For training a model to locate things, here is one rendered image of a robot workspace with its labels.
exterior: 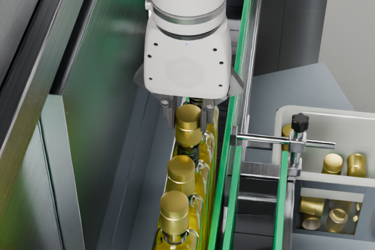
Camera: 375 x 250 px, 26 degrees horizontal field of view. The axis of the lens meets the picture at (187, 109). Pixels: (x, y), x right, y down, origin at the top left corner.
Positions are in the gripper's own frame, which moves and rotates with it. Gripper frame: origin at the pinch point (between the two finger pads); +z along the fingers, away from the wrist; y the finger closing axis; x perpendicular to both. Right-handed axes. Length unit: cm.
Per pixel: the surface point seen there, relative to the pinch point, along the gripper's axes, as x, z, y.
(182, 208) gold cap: -12.7, 3.3, 1.0
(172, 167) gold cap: -6.5, 3.3, -1.2
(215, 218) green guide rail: 1.4, 23.0, 3.7
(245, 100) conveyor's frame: 35.5, 31.7, 5.2
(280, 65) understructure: 103, 83, 11
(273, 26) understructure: 103, 69, 8
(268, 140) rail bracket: 18.8, 23.8, 10.2
